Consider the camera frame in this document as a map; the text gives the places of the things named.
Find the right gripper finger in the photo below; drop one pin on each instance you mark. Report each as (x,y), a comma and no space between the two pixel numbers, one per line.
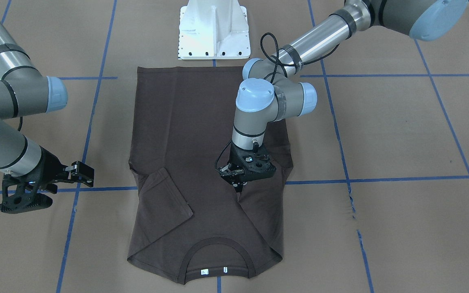
(85,179)
(79,167)

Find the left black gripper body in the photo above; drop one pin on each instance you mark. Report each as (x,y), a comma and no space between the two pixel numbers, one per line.
(232,171)

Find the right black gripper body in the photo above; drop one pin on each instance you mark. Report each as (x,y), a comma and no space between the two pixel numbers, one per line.
(50,166)

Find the brown t-shirt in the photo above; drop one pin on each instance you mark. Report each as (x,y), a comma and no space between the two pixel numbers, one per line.
(190,223)

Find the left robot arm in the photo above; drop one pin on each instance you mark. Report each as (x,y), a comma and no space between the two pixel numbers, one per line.
(267,94)

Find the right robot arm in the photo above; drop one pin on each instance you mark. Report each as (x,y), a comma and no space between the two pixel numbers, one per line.
(24,91)

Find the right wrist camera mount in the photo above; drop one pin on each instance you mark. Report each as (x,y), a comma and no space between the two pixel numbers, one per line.
(19,196)

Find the white pedestal column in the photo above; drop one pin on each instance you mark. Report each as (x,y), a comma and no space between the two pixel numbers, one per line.
(213,29)

